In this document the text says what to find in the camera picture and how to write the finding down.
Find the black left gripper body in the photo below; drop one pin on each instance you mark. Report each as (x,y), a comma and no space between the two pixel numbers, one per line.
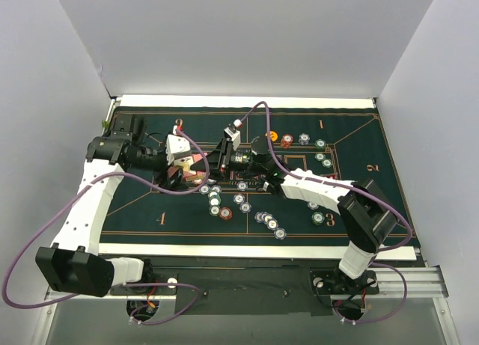
(169,169)

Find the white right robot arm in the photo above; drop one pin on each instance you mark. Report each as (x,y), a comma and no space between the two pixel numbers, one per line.
(364,211)

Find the green poker chip stack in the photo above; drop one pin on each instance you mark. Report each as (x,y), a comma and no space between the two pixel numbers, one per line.
(317,218)

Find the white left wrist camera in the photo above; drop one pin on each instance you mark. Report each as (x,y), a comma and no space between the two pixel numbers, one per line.
(178,151)

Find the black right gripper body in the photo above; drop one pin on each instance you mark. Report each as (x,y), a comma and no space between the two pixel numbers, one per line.
(225,158)

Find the orange big blind button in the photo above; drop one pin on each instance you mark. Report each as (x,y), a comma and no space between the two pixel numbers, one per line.
(273,135)

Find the red poker chip stack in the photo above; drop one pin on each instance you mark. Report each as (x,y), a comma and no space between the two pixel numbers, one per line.
(225,213)

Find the green poker table mat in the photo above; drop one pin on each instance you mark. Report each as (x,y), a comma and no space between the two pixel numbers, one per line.
(355,142)

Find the blue chip stack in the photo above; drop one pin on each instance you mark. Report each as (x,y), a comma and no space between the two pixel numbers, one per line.
(304,139)

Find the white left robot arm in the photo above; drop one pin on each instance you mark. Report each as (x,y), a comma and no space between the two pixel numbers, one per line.
(71,264)

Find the aluminium mounting rail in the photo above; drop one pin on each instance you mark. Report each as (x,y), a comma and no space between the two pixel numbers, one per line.
(420,282)

